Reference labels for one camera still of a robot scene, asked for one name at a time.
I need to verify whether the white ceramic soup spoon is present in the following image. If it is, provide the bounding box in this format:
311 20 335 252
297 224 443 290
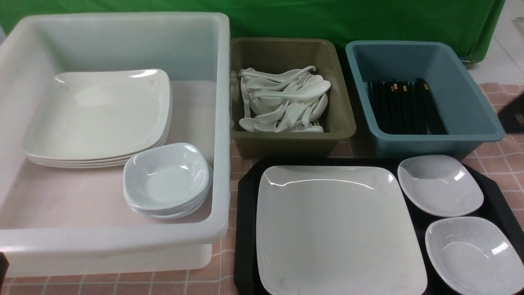
250 80 332 100

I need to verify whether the large white square plate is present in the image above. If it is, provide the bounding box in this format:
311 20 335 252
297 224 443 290
256 166 427 295

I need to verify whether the small white bowl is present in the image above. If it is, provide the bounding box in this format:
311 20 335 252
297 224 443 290
425 216 524 295
397 155 484 217

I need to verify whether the pile of white soup spoons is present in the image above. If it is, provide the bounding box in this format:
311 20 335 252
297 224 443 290
230 66 331 133

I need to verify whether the olive plastic bin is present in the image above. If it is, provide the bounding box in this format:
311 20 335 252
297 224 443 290
230 37 357 159

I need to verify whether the stack of small white bowls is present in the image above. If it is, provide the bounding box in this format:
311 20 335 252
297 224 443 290
123 143 213 220

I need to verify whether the bundle of black chopsticks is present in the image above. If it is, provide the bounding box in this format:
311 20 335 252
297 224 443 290
366 78 448 135

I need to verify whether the teal plastic bin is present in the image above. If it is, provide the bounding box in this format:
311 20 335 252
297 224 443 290
346 41 505 159

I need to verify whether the stack of white square plates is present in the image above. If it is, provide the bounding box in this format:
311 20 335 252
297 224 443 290
21 69 172 166

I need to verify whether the large white plastic tub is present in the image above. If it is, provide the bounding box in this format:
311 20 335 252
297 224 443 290
1 12 230 277

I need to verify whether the green backdrop cloth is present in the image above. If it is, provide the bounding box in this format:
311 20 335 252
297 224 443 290
0 0 505 62

